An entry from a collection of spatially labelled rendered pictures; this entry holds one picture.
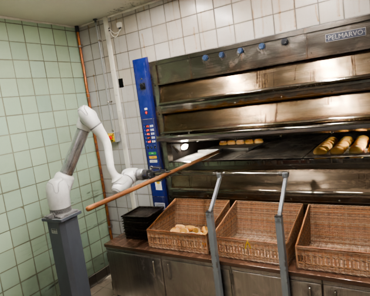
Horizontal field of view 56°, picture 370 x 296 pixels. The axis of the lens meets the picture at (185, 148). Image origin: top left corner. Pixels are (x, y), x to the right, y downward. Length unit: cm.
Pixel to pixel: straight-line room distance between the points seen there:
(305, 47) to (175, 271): 190
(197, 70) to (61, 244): 172
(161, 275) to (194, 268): 33
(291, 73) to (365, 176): 88
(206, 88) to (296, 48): 77
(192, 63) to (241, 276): 171
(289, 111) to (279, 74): 28
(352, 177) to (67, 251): 209
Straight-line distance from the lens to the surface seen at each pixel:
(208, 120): 294
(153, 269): 295
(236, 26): 283
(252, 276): 253
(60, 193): 270
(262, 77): 274
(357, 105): 260
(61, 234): 274
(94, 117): 270
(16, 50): 339
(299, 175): 276
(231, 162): 290
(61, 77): 361
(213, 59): 291
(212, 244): 249
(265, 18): 276
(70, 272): 285
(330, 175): 271
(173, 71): 311
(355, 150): 279
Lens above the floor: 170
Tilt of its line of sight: 7 degrees down
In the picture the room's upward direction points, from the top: 8 degrees counter-clockwise
